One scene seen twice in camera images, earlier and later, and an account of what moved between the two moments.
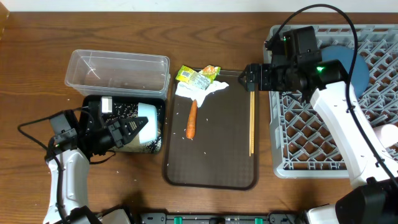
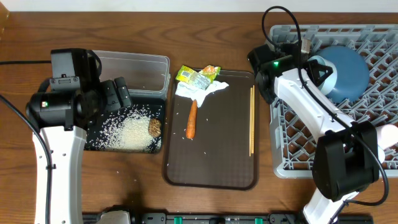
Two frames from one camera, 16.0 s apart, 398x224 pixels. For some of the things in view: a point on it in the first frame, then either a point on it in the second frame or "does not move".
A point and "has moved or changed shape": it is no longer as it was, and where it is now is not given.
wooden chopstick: [252, 98] does not move
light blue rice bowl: [149, 132] has moved or changed shape
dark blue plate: [359, 77] does not move
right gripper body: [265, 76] to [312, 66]
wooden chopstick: [250, 124] does not move
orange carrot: [191, 124] does not move
